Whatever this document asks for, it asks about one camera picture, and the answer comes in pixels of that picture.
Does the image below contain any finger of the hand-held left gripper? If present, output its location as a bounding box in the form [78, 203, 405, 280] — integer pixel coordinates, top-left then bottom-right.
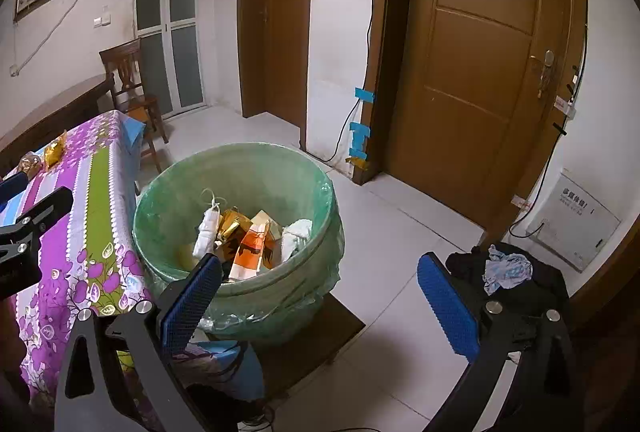
[0, 172, 29, 204]
[10, 186, 74, 238]

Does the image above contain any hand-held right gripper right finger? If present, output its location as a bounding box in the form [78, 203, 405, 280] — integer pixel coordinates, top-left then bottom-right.
[417, 252, 586, 432]

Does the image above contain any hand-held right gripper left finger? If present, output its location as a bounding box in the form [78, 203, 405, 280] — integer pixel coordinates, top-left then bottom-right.
[54, 253, 223, 432]

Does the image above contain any white face mask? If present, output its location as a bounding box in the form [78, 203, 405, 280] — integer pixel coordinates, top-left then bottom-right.
[192, 189, 223, 263]

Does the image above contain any orange white carton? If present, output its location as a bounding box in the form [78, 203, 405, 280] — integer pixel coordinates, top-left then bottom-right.
[227, 222, 273, 280]

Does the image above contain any yellow gold foil wrapper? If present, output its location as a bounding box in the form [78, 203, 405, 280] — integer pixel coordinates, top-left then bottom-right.
[217, 208, 253, 243]

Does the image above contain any white tissue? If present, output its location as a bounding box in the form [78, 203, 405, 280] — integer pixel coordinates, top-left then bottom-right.
[280, 218, 315, 263]

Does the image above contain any green lined trash bin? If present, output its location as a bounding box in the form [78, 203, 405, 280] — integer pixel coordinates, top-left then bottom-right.
[132, 142, 346, 345]

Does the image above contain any person's left forearm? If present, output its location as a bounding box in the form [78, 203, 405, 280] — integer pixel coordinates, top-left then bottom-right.
[0, 298, 32, 413]

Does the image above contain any bread in clear packet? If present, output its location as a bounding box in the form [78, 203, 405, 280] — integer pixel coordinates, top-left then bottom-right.
[19, 152, 45, 178]

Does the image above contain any gold foil candy packet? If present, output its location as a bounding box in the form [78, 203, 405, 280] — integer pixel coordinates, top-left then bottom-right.
[44, 130, 68, 170]

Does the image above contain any white blue crumpled cloth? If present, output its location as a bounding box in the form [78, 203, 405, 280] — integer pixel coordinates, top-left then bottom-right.
[482, 243, 534, 297]

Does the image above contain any dark wooden dining table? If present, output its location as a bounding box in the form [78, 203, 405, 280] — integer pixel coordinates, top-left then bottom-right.
[0, 74, 117, 173]

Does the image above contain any black bag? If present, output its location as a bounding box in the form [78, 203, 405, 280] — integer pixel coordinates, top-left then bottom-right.
[445, 239, 571, 313]

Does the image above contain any dark wooden chair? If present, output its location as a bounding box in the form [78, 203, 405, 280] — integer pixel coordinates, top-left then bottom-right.
[99, 37, 171, 173]

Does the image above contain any large blue tape piece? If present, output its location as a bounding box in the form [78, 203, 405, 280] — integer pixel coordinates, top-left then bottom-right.
[349, 122, 372, 159]

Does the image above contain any frosted glass double door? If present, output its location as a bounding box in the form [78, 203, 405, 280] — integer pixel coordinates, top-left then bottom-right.
[134, 0, 207, 119]

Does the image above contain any plain brown wooden door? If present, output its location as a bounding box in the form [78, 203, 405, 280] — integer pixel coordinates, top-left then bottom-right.
[236, 0, 316, 148]

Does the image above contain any white wall panel box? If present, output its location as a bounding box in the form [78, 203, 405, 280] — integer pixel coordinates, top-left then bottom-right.
[534, 168, 622, 272]

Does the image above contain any brown door with handle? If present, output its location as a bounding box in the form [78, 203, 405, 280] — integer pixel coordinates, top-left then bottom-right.
[372, 0, 588, 233]

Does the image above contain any black power cable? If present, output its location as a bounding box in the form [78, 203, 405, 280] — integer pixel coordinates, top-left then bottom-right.
[299, 0, 379, 164]

